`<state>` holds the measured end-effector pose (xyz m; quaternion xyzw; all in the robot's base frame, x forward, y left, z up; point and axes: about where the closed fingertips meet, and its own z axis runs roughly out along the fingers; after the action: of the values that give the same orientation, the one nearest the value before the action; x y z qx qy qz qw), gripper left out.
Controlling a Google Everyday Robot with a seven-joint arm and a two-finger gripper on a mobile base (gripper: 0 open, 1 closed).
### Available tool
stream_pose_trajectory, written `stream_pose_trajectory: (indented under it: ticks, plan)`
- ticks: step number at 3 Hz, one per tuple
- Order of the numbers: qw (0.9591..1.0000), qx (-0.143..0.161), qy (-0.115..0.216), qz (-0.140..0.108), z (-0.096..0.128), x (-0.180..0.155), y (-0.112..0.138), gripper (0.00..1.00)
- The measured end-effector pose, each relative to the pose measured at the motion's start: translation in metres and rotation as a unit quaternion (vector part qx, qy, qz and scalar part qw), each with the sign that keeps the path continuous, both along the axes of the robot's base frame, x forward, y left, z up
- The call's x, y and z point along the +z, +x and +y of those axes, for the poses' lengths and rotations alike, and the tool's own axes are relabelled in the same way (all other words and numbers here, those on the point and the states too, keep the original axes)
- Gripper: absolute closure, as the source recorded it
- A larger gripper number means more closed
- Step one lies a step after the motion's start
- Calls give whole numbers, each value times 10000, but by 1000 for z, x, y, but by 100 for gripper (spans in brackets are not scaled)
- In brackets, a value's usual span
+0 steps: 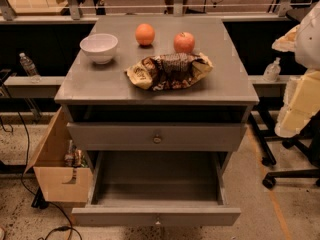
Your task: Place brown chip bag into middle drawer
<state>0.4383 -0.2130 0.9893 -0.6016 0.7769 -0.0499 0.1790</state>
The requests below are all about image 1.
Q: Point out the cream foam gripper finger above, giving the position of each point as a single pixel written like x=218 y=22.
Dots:
x=301 y=102
x=286 y=43

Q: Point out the brown chip bag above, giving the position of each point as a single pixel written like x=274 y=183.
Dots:
x=169 y=72

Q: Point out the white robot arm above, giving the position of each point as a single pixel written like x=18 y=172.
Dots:
x=307 y=43

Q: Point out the grey drawer cabinet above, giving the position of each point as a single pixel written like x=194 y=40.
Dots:
x=104 y=94

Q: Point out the open grey lower drawer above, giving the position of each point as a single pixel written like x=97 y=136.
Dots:
x=157 y=189

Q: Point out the grey upper drawer with knob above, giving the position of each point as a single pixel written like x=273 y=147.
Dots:
x=157 y=137

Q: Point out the hand sanitizer bottle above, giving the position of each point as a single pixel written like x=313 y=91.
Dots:
x=272 y=71

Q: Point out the black office chair base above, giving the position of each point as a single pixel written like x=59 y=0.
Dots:
x=289 y=160

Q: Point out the red apple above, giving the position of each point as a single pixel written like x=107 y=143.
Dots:
x=184 y=42

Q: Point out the orange fruit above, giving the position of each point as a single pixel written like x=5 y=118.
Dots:
x=144 y=34

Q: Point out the white bowl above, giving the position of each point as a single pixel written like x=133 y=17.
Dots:
x=99 y=48

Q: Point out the snack packets in box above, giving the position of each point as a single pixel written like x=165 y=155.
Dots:
x=74 y=157

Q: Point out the cardboard box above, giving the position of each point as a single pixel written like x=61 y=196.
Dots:
x=58 y=183

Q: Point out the clear water bottle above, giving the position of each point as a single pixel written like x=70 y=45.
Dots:
x=30 y=68

